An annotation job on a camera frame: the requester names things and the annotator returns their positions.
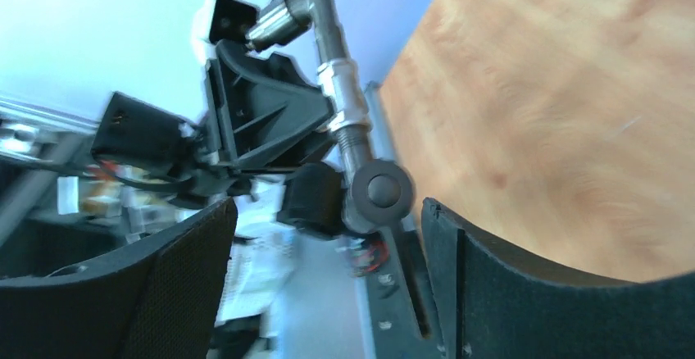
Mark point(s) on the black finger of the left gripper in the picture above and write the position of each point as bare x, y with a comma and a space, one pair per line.
282, 116

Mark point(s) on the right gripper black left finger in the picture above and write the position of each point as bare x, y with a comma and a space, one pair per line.
155, 298

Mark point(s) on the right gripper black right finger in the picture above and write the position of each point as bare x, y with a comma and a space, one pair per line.
497, 300

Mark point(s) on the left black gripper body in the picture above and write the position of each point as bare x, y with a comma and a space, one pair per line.
221, 89

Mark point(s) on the grey faucet with lever handle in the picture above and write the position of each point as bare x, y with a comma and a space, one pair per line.
282, 21

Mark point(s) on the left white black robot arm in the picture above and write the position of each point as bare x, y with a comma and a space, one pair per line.
136, 134

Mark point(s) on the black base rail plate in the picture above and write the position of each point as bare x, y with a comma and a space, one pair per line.
403, 316

